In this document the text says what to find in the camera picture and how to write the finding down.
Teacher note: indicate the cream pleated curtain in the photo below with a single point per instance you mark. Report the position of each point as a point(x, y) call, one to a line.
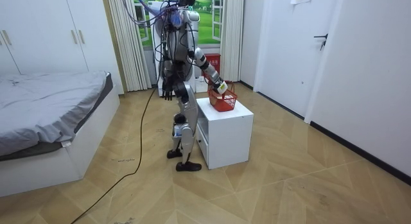
point(128, 50)
point(232, 38)

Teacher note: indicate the white bedside cabinet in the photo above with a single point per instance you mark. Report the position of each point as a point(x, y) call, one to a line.
point(228, 134)

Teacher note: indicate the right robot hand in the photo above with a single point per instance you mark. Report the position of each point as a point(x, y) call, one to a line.
point(222, 87)

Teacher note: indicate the white tall appliance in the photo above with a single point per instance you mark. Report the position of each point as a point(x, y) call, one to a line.
point(155, 41)

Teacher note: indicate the red box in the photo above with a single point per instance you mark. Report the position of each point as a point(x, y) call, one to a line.
point(213, 62)

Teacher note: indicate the robot legs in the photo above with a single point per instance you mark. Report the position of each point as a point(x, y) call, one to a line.
point(189, 105)

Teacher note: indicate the red plastic basket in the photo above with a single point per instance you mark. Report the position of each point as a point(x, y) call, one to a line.
point(224, 103)

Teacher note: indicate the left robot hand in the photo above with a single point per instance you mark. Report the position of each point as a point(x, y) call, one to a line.
point(168, 89)

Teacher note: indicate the white door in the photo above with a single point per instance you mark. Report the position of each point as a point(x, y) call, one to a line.
point(289, 57)

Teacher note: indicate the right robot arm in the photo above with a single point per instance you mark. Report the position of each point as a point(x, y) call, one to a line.
point(200, 58)

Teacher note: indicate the robot body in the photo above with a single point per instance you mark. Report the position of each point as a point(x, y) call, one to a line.
point(180, 41)

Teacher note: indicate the grey bed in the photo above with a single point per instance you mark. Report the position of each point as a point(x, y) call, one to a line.
point(48, 105)

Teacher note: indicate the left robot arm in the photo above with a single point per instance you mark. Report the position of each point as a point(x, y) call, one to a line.
point(167, 68)

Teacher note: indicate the white wardrobe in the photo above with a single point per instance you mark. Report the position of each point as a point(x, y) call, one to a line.
point(41, 31)

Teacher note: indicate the window with green landscape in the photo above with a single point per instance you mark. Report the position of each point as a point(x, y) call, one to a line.
point(208, 28)

